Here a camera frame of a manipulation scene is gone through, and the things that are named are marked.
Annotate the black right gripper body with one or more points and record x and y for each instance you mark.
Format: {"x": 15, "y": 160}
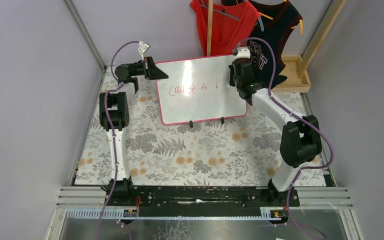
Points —
{"x": 233, "y": 78}

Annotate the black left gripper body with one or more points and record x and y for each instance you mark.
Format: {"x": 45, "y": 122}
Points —
{"x": 147, "y": 68}

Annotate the pink framed whiteboard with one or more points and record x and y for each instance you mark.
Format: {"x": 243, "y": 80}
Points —
{"x": 197, "y": 90}

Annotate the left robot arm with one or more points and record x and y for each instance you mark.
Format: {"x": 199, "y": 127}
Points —
{"x": 114, "y": 118}

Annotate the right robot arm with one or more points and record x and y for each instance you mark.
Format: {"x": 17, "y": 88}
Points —
{"x": 300, "y": 136}

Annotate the dark navy jersey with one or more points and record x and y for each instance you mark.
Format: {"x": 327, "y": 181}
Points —
{"x": 266, "y": 46}

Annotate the wooden clothes rack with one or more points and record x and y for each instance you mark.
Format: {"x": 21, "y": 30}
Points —
{"x": 295, "y": 70}

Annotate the red tank top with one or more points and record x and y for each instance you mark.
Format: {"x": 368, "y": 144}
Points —
{"x": 230, "y": 24}

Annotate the floral table mat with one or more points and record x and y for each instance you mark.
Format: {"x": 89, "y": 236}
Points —
{"x": 243, "y": 151}

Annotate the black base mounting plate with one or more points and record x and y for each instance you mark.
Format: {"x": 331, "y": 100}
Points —
{"x": 206, "y": 200}

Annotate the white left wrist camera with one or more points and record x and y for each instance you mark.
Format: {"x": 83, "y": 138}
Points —
{"x": 143, "y": 48}

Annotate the white slotted cable duct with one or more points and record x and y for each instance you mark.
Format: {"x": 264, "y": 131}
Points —
{"x": 132, "y": 214}

